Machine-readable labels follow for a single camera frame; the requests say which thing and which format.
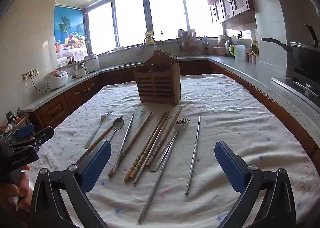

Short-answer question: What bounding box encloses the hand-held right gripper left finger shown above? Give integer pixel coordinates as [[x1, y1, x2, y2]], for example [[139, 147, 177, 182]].
[[28, 140, 112, 228]]

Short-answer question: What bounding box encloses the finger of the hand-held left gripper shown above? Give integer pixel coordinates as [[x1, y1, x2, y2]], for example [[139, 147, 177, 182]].
[[6, 126, 55, 149], [13, 123, 35, 142]]

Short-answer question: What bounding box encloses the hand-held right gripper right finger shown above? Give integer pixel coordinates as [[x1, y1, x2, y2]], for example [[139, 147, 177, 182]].
[[214, 141, 297, 228]]

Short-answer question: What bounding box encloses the large metal fork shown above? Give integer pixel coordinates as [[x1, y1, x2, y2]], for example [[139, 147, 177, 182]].
[[149, 119, 190, 172]]

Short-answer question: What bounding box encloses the wooden utensil holder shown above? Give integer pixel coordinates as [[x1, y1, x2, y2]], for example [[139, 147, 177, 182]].
[[134, 50, 181, 106]]

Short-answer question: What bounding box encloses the person's left hand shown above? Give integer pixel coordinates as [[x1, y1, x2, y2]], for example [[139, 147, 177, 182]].
[[0, 164, 34, 218]]

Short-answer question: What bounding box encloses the metal spoon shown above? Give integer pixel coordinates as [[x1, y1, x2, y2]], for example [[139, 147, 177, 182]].
[[106, 118, 125, 144]]

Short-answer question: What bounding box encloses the small metal fork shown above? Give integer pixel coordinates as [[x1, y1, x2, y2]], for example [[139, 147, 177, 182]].
[[84, 112, 112, 149]]

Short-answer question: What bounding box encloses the white floral tablecloth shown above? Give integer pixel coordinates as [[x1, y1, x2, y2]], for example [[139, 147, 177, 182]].
[[25, 73, 320, 228]]

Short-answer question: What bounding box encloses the white pink rice cooker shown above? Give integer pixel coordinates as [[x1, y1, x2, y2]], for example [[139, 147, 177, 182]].
[[44, 70, 68, 92]]

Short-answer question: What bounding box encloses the tray with teapot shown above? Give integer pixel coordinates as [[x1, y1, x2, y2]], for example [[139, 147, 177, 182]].
[[58, 55, 77, 68]]

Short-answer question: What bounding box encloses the white electric steamer pot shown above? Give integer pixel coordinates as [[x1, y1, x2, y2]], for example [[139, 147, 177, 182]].
[[84, 54, 101, 73]]

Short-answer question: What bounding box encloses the beach print window blind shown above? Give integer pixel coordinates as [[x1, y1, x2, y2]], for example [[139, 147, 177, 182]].
[[54, 6, 88, 60]]

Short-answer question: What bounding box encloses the gas stove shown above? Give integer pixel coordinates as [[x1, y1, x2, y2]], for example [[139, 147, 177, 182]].
[[271, 68, 320, 107]]

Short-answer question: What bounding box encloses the steel electric kettle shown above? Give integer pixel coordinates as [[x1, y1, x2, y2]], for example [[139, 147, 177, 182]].
[[224, 40, 233, 57]]

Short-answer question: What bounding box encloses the beige lidded jar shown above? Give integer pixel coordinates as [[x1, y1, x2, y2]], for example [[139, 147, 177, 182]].
[[218, 35, 232, 47]]

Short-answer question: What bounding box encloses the metal faucet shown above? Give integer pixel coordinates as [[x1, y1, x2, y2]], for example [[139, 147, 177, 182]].
[[143, 36, 157, 52]]

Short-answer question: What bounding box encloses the wooden dish rack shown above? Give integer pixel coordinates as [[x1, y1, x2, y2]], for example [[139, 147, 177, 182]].
[[178, 29, 201, 54]]

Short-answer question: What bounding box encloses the black wok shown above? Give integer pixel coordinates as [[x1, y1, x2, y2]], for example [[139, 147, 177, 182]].
[[261, 24, 320, 74]]

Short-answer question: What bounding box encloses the kitchen window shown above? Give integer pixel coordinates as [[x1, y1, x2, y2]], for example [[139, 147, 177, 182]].
[[84, 0, 223, 55]]

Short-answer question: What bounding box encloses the black power cable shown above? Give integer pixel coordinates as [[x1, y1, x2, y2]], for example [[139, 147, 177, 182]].
[[25, 76, 48, 93]]

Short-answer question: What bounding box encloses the wall power outlet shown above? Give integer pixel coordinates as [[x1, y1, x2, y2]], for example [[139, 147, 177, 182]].
[[22, 68, 39, 80]]

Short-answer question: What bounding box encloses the white pitcher green handle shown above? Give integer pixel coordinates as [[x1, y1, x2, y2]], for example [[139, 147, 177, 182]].
[[229, 44, 246, 61]]

